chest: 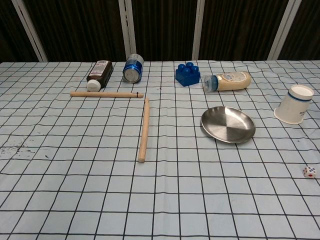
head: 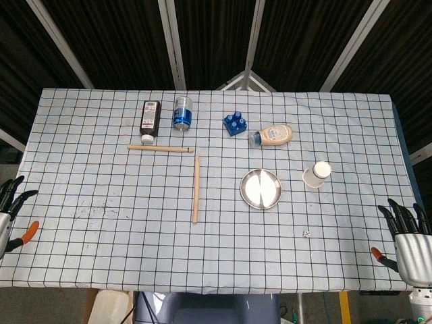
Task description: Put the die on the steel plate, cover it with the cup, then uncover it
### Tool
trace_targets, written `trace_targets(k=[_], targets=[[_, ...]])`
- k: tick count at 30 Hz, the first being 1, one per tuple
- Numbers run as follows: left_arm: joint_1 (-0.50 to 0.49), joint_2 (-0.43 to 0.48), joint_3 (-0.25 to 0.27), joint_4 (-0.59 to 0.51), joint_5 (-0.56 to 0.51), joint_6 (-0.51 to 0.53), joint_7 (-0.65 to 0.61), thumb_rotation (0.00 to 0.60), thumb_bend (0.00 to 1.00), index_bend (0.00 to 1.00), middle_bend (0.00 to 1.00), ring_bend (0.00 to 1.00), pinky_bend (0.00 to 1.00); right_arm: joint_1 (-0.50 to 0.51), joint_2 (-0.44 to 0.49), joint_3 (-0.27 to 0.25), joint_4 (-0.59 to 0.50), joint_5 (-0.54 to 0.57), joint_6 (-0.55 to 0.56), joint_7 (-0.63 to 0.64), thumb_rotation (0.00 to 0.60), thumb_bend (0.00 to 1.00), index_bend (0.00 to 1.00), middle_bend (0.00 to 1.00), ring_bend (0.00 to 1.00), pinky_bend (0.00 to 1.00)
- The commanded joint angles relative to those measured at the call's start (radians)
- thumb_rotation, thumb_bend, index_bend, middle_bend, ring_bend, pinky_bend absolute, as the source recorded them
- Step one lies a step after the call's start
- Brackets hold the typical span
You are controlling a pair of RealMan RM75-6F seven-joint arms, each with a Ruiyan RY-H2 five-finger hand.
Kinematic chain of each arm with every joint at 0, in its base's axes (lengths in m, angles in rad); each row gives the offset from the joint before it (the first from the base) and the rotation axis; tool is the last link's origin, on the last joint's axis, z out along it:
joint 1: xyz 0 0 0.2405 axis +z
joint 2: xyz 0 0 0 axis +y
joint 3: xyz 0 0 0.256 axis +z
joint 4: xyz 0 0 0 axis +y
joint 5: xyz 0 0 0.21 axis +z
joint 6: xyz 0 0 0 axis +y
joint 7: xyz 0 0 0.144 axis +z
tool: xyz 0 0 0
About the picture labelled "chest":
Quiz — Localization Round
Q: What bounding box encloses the white metal frame post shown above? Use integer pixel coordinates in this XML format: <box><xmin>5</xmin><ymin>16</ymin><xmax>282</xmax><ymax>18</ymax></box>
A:
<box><xmin>267</xmin><ymin>0</ymin><xmax>303</xmax><ymax>61</ymax></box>
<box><xmin>191</xmin><ymin>0</ymin><xmax>213</xmax><ymax>61</ymax></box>
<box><xmin>11</xmin><ymin>0</ymin><xmax>48</xmax><ymax>62</ymax></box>
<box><xmin>118</xmin><ymin>0</ymin><xmax>137</xmax><ymax>62</ymax></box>

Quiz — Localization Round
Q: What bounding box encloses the brown bottle white cap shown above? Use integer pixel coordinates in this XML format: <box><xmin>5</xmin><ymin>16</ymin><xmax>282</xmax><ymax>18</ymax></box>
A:
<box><xmin>86</xmin><ymin>59</ymin><xmax>114</xmax><ymax>92</ymax></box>

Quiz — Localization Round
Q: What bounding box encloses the plain wooden stick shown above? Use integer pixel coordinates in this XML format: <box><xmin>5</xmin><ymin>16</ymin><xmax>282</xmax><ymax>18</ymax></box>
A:
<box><xmin>137</xmin><ymin>97</ymin><xmax>150</xmax><ymax>164</ymax></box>

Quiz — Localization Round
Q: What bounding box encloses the white die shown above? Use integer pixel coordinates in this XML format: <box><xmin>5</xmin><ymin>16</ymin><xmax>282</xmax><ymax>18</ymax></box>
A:
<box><xmin>302</xmin><ymin>165</ymin><xmax>317</xmax><ymax>179</ymax></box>

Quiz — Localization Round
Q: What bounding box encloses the mayonnaise squeeze bottle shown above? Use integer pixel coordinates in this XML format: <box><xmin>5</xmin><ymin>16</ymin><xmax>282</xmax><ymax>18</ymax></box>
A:
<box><xmin>201</xmin><ymin>70</ymin><xmax>252</xmax><ymax>94</ymax></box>

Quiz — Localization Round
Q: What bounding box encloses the blue drink can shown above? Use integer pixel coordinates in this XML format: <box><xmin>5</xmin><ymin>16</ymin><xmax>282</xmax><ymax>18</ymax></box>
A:
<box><xmin>122</xmin><ymin>53</ymin><xmax>145</xmax><ymax>83</ymax></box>

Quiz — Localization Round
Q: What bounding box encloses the light blue checked tablecloth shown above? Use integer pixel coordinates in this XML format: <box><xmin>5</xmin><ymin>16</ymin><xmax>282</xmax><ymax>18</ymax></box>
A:
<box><xmin>0</xmin><ymin>59</ymin><xmax>320</xmax><ymax>240</ymax></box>

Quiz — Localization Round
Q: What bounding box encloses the silver metal plate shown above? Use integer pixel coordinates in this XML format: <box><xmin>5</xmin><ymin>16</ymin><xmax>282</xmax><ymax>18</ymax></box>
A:
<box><xmin>200</xmin><ymin>106</ymin><xmax>257</xmax><ymax>144</ymax></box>

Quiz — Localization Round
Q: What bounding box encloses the white paper cup blue stripe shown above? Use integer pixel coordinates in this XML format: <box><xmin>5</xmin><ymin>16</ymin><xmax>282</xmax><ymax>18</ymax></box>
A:
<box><xmin>273</xmin><ymin>84</ymin><xmax>315</xmax><ymax>125</ymax></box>

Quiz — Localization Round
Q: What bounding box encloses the blue toy building block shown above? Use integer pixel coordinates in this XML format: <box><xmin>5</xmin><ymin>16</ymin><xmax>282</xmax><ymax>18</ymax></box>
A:
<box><xmin>174</xmin><ymin>61</ymin><xmax>202</xmax><ymax>88</ymax></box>

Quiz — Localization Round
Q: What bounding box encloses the wooden stick with black band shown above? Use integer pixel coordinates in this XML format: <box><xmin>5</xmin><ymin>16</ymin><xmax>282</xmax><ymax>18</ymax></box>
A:
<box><xmin>70</xmin><ymin>91</ymin><xmax>144</xmax><ymax>99</ymax></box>

